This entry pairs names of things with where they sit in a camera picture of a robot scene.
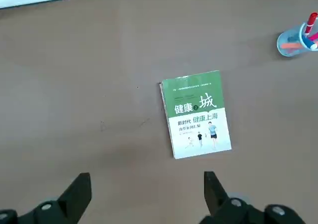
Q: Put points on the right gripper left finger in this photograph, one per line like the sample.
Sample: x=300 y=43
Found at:
x=62 y=209

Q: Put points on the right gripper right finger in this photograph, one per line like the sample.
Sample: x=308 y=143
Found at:
x=223 y=209

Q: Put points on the green and white book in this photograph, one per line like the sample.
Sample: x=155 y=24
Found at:
x=196 y=119

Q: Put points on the orange marker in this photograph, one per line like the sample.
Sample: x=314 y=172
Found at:
x=290 y=46

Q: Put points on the blue marker with white cap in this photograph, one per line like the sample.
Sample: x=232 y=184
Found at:
x=309 y=44

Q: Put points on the clear blue pen cup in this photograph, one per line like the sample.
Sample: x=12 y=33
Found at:
x=290 y=35

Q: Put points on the pink marker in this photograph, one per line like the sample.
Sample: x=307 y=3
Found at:
x=314 y=37

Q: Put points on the red marker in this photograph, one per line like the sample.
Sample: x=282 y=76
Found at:
x=310 y=22

